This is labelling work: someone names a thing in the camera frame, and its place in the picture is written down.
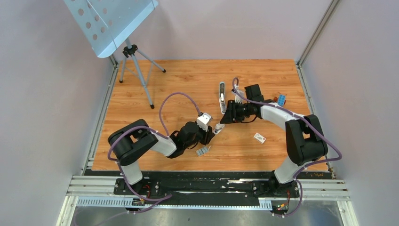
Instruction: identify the white stapler tray piece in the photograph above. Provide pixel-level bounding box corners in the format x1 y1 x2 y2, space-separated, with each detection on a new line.
213 123 225 135

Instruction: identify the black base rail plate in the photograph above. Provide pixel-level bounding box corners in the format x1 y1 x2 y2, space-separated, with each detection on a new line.
113 170 333 207

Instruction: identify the white staple tray with staples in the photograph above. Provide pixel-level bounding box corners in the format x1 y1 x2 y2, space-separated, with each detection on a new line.
196 146 209 157

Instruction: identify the small white staple box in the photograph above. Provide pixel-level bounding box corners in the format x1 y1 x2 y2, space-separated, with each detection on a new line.
254 133 266 144

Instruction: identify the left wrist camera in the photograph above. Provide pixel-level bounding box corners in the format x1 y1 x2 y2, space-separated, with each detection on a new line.
196 113 212 132

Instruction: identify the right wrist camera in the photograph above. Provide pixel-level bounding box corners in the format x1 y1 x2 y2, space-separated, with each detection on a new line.
231 89 245 104

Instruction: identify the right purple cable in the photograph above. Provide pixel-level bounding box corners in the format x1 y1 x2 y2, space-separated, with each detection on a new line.
231 77 343 218

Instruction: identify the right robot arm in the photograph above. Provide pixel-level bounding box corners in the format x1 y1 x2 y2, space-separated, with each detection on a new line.
220 84 328 197

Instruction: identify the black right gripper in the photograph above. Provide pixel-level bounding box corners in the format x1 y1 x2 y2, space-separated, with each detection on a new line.
220 100 253 124

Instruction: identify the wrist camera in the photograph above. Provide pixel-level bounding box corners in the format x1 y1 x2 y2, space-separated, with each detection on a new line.
231 89 245 104
196 113 212 132

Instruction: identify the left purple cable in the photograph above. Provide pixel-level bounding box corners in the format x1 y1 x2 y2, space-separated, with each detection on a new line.
107 92 203 202

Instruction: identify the light blue music stand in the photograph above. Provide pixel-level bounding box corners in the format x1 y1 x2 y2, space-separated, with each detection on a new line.
65 0 166 108

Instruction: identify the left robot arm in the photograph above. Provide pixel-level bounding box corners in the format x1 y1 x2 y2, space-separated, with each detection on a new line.
108 119 215 194

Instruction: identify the purple cable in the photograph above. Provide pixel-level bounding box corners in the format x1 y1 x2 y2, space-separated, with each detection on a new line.
231 77 343 218
107 92 203 202

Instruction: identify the light blue white stapler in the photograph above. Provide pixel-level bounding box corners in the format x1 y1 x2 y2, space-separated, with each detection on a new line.
219 81 226 114

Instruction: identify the colourful toy block car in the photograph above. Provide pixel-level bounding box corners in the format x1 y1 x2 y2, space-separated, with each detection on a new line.
273 94 286 106

